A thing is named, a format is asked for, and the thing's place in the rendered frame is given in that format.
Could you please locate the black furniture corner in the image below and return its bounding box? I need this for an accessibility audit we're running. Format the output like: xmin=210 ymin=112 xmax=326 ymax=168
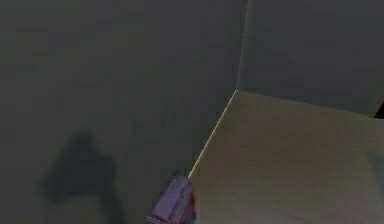
xmin=373 ymin=101 xmax=384 ymax=120

